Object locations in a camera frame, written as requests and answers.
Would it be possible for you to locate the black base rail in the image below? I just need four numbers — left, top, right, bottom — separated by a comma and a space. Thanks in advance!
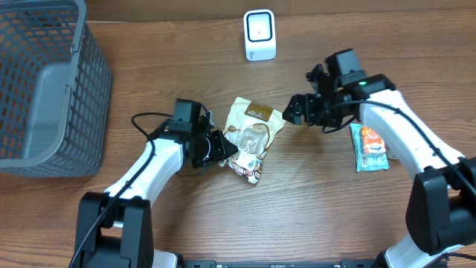
178, 259, 385, 268

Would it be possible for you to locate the orange white snack packet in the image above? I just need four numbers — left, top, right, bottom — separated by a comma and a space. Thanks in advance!
361, 126, 386, 154

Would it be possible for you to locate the teal tissue packet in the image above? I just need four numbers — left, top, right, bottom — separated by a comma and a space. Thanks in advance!
350, 123, 389, 172

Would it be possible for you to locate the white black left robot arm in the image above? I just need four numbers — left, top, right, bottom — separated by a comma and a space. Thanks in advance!
69, 99, 238, 268

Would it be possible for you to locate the grey plastic mesh basket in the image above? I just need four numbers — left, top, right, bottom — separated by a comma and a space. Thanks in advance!
1, 1, 113, 177

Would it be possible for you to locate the white barcode scanner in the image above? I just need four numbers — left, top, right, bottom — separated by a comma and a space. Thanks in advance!
243, 9, 277, 62

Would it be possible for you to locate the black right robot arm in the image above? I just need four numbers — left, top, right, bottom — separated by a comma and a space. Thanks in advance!
283, 48, 475, 267

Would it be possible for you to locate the white snack wrapper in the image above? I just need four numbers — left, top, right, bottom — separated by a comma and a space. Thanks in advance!
219, 97, 286, 185

